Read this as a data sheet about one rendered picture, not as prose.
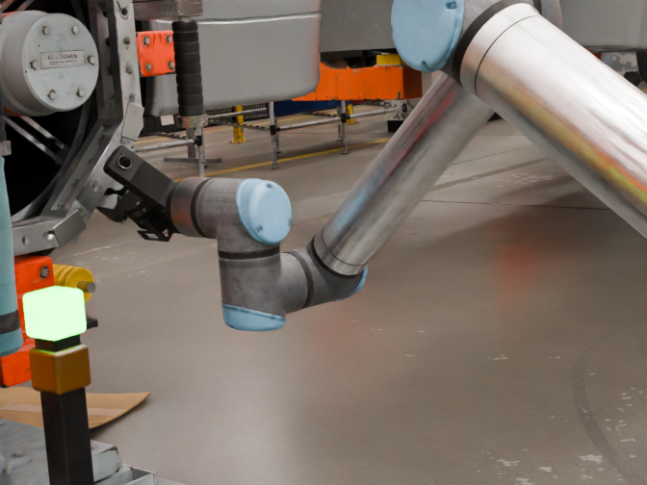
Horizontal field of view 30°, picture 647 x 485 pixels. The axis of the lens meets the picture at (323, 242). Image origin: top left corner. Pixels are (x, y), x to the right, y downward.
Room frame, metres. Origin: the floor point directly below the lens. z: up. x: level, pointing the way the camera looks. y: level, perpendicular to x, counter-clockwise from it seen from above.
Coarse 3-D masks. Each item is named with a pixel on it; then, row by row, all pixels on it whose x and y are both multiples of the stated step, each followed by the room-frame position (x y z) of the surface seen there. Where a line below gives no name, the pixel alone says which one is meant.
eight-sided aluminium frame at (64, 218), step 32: (96, 0) 1.90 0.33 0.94; (128, 0) 1.89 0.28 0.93; (96, 32) 1.90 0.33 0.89; (128, 32) 1.89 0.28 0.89; (128, 64) 1.89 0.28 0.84; (96, 96) 1.91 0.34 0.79; (128, 96) 1.88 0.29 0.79; (96, 128) 1.89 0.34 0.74; (128, 128) 1.88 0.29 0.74; (96, 160) 1.83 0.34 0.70; (64, 192) 1.82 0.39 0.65; (96, 192) 1.82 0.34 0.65; (32, 224) 1.72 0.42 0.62; (64, 224) 1.76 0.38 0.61
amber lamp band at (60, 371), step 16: (32, 352) 1.04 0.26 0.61; (48, 352) 1.03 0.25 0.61; (64, 352) 1.03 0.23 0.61; (80, 352) 1.04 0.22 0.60; (32, 368) 1.04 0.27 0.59; (48, 368) 1.03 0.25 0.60; (64, 368) 1.02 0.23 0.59; (80, 368) 1.04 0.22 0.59; (32, 384) 1.04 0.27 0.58; (48, 384) 1.03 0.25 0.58; (64, 384) 1.02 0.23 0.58; (80, 384) 1.04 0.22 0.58
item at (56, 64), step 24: (24, 24) 1.59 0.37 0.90; (48, 24) 1.59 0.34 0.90; (72, 24) 1.62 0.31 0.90; (0, 48) 1.58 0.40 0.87; (24, 48) 1.56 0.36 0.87; (48, 48) 1.59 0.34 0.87; (72, 48) 1.62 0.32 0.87; (0, 72) 1.58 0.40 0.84; (24, 72) 1.56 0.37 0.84; (48, 72) 1.58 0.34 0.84; (72, 72) 1.61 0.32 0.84; (96, 72) 1.65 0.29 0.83; (24, 96) 1.58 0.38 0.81; (48, 96) 1.58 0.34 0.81; (72, 96) 1.61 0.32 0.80
